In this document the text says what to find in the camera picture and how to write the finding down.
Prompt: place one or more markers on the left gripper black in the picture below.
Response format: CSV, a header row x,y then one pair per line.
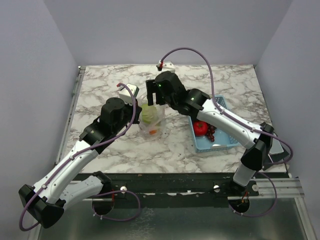
x,y
136,109

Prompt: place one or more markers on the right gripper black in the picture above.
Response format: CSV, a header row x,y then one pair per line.
x,y
151,87

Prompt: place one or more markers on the green cabbage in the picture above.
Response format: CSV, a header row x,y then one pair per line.
x,y
149,114

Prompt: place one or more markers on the clear zip top bag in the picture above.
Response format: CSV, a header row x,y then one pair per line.
x,y
144,126

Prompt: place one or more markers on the red tomato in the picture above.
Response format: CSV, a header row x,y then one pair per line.
x,y
200,128

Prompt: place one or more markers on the dark red grapes bunch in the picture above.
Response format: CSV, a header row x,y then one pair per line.
x,y
210,133

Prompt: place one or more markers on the green orange mango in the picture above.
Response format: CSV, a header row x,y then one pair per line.
x,y
154,128

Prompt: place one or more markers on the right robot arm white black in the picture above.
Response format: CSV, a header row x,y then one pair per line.
x,y
257,139

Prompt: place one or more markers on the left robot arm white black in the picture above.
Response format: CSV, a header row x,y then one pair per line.
x,y
47,199

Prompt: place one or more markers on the light blue plastic basket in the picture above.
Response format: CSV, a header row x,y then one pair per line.
x,y
222,141

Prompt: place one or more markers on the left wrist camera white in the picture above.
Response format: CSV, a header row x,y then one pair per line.
x,y
125,93

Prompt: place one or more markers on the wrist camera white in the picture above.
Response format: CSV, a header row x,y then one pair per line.
x,y
164,66
125,93

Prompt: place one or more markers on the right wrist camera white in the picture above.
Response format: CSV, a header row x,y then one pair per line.
x,y
164,66

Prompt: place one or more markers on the black mounting rail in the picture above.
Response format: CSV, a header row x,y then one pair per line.
x,y
175,190

